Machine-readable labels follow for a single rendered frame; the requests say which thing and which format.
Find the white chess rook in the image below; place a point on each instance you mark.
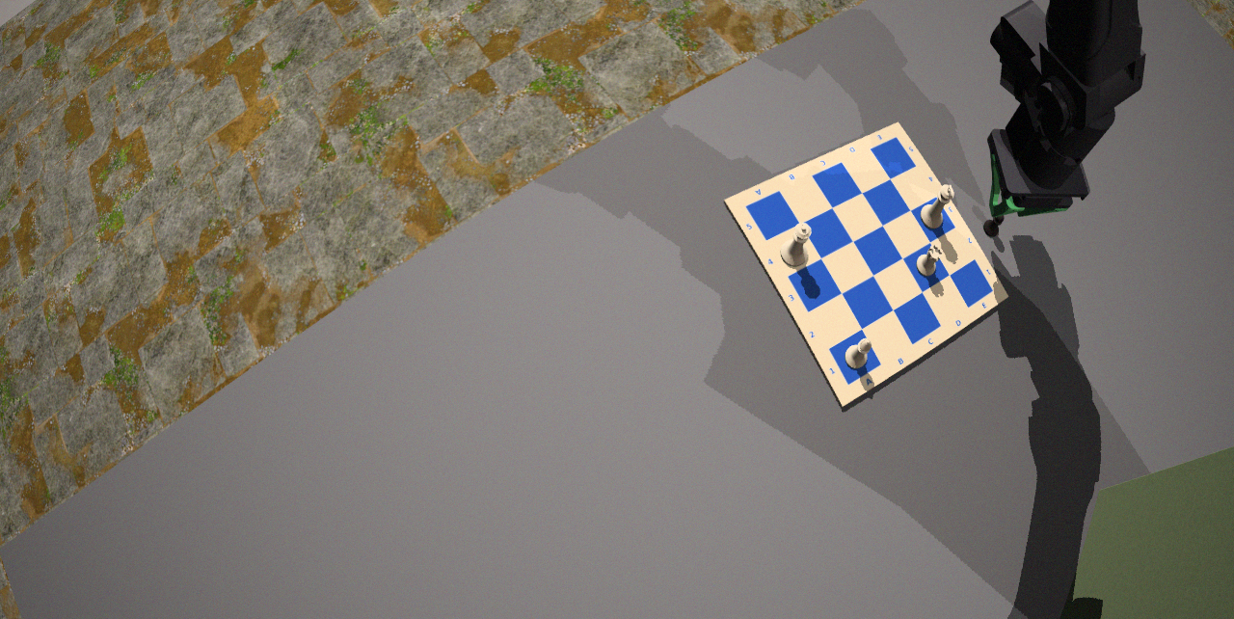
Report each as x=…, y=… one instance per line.
x=926, y=263

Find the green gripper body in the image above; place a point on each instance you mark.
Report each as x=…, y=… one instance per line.
x=1041, y=177

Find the white bishop chess piece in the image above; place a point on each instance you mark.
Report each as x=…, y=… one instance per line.
x=854, y=355

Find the blue and cream chessboard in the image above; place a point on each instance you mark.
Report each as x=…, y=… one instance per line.
x=863, y=203

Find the black pawn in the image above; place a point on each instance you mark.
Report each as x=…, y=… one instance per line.
x=991, y=226

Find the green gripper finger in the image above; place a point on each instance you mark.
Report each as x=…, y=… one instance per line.
x=1006, y=206
x=1034, y=211

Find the white chess king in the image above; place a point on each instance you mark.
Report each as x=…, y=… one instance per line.
x=931, y=215

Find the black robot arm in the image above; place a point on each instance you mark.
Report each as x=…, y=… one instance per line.
x=1090, y=62

